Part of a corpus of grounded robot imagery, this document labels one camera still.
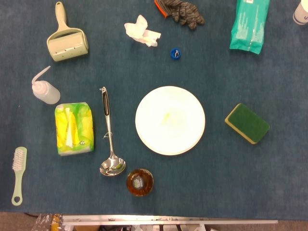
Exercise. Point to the white round plate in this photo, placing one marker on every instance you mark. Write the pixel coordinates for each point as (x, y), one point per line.
(168, 125)

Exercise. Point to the translucent squeeze wash bottle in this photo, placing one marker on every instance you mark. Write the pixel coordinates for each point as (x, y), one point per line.
(48, 93)

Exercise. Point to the crinkled clear plastic bag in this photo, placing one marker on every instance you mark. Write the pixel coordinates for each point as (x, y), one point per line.
(45, 222)

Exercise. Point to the teal wet wipes pack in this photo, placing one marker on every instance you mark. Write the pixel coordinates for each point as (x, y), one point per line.
(247, 29)

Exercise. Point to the brown tea bottle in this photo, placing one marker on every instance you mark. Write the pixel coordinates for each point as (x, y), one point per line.
(139, 183)

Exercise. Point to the teal carpet table cover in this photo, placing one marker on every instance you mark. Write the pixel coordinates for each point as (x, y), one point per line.
(216, 180)

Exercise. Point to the steel ladle black grip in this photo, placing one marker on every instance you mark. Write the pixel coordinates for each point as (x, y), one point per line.
(111, 166)

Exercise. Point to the yellow green tissue pack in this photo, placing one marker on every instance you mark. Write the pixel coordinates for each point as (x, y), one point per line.
(84, 125)

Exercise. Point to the white paper cup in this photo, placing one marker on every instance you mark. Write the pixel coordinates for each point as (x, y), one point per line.
(302, 14)

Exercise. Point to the pale green scrub brush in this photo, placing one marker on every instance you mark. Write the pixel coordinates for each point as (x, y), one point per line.
(18, 173)

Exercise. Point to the crumpled white tissue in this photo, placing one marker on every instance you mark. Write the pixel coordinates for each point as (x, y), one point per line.
(137, 29)

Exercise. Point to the blue bottle cap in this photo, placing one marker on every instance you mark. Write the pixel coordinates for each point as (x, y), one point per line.
(173, 56)

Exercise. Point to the green yellow sponge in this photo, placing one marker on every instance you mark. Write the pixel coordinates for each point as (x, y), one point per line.
(247, 122)

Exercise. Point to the grey knit work glove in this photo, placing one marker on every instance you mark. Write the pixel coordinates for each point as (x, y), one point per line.
(185, 12)

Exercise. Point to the aluminium frame rail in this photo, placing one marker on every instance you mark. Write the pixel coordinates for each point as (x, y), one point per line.
(168, 221)

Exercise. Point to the pale green lint roller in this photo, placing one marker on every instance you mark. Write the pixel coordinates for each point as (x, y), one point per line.
(67, 45)

